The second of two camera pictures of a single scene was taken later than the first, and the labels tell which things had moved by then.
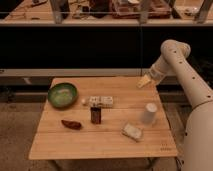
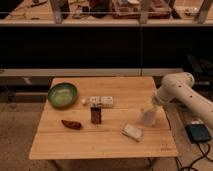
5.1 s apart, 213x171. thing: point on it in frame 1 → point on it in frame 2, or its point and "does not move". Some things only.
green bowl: x=62 y=95 does not move
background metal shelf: x=106 y=12 does not move
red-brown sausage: x=72 y=124 does not move
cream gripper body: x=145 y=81 → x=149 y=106
